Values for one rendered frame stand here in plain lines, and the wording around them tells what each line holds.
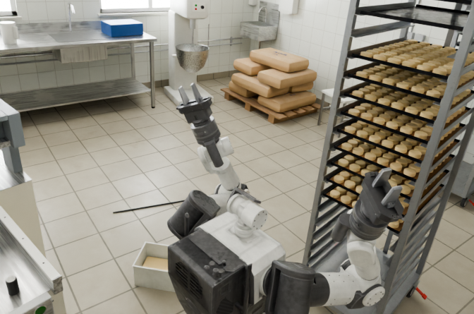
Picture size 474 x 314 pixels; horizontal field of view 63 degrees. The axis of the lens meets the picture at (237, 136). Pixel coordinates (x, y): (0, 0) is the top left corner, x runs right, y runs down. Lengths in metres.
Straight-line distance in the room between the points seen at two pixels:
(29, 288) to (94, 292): 1.13
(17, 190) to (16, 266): 0.55
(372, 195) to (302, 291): 0.32
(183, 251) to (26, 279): 0.61
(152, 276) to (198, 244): 1.36
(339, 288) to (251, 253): 0.26
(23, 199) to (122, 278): 0.87
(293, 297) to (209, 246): 0.27
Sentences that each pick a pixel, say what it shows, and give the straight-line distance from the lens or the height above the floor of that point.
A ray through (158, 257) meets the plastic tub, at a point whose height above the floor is 0.05.
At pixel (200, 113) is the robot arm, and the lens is 1.31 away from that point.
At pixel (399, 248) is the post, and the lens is 1.97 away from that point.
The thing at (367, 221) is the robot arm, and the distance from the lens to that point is 0.99.
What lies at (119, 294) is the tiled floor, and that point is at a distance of 2.58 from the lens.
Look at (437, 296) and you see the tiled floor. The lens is 2.94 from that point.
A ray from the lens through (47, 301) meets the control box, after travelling 1.47.
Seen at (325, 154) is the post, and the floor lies 1.01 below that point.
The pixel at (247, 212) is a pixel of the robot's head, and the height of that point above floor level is 1.21.
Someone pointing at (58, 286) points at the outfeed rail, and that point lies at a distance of 1.46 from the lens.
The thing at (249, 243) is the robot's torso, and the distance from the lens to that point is 1.18.
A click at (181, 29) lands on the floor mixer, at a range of 5.20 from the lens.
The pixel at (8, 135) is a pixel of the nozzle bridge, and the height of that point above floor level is 1.07.
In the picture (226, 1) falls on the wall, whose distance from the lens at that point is 6.12.
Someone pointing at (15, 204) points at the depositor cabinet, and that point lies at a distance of 2.11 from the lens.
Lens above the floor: 1.88
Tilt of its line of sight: 26 degrees down
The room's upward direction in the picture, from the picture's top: 4 degrees clockwise
